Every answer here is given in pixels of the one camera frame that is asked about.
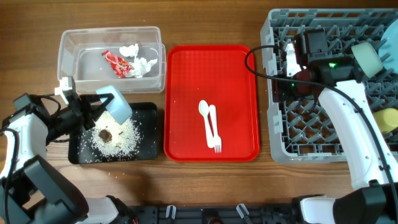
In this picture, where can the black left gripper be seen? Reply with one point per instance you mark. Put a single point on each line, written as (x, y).
(83, 101)

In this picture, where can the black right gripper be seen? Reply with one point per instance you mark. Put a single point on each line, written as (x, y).
(279, 89)

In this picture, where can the light blue rice bowl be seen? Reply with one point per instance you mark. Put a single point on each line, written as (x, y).
(118, 107)

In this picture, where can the brown food piece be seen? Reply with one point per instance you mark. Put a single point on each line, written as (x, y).
(105, 136)

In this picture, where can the red snack wrapper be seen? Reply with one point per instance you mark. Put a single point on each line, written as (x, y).
(117, 63)

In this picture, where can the white rice leftovers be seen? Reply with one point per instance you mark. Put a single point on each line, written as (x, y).
(124, 144)

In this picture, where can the white napkin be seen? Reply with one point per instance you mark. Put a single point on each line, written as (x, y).
(140, 66)

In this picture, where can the mint green bowl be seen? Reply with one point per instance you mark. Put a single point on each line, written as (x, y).
(367, 58)

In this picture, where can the yellow plastic cup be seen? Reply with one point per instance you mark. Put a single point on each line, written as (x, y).
(386, 120)

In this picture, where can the light blue plate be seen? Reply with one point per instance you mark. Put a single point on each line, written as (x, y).
(388, 51)

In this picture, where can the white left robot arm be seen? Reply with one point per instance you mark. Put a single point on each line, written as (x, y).
(33, 191)

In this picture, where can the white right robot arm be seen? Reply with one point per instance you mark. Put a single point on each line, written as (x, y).
(337, 83)

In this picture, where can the grey dishwasher rack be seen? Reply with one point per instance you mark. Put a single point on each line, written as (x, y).
(300, 131)

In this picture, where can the clear plastic waste bin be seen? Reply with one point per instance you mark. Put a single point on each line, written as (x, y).
(80, 51)

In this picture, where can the black food waste tray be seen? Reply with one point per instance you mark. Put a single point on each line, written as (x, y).
(146, 113)

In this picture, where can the red serving tray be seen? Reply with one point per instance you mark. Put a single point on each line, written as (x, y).
(218, 75)

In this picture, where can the white plastic spoon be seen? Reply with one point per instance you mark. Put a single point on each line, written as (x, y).
(204, 111)

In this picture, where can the white plastic fork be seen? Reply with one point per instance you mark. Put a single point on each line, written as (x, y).
(216, 138)

